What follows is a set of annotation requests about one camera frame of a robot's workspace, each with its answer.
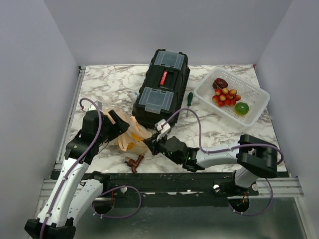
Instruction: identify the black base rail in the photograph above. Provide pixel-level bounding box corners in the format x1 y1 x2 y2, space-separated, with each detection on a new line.
83 171 259 208

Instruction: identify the black plastic toolbox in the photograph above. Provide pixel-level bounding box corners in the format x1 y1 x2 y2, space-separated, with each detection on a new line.
132 49 190 129

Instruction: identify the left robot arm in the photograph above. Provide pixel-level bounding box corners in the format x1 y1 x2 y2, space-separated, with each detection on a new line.
24 110 130 239

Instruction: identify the translucent orange plastic bag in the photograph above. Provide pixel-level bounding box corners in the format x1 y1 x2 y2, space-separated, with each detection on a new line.
103 108 152 155

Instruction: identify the white plastic basket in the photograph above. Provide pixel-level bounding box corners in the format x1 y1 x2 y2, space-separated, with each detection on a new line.
194 68 270 127

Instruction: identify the brown faucet tap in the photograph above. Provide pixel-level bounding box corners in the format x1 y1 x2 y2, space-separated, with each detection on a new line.
124 153 145 174

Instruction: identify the yellow fake fruit in bag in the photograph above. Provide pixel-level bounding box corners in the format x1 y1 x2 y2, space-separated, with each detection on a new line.
127 133 144 151

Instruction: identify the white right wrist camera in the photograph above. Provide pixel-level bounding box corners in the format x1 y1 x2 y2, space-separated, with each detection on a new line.
155 119 171 141

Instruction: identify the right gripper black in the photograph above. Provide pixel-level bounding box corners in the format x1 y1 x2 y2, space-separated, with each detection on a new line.
144 131 181 165

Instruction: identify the dark red fake apple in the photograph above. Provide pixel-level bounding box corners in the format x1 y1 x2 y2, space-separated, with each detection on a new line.
212 78 228 90

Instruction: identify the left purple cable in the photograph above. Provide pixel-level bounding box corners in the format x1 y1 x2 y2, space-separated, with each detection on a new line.
39 98 103 239

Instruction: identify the green fake fruit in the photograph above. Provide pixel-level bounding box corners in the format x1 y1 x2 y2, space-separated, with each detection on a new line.
235 102 250 116

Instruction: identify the green handled screwdriver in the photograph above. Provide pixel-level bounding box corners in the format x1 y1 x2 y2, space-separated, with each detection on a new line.
187 92 193 108

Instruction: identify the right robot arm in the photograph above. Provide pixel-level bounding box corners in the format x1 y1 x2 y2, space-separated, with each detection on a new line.
143 133 279 195

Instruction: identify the red yellow cherry bunch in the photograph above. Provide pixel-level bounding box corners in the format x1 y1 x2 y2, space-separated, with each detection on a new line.
212 88 242 107

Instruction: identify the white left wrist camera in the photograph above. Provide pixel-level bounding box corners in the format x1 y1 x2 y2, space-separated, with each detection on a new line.
86 101 102 112

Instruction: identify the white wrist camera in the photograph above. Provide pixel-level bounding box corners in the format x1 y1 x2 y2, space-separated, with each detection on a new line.
155 119 171 141
86 101 102 112

